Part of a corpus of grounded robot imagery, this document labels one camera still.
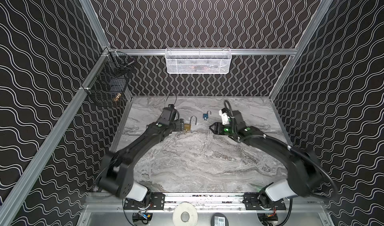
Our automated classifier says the small blue padlock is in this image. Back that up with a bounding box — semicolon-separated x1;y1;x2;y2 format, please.
203;110;212;121

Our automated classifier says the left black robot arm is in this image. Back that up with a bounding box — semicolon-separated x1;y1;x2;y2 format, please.
96;104;184;202

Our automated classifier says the white tape roll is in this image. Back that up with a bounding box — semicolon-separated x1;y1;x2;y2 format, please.
173;202;199;226

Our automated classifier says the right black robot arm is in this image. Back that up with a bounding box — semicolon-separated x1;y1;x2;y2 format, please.
209;108;327;202

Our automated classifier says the large brass padlock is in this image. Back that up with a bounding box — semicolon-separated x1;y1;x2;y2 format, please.
184;116;197;133

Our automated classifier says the white wire mesh basket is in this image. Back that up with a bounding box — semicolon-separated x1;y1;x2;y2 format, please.
165;48;232;74

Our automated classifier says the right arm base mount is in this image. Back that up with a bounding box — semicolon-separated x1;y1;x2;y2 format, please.
242;193;287;211

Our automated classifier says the black corrugated cable conduit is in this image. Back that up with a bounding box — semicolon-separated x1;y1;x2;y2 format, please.
223;99;339;200

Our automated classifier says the black round labelled puck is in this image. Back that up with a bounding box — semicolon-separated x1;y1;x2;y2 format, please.
211;213;229;226

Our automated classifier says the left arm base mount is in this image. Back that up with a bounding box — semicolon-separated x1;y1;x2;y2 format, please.
123;192;166;211

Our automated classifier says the black wire mesh basket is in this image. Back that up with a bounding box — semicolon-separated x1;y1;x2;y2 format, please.
82;47;137;109

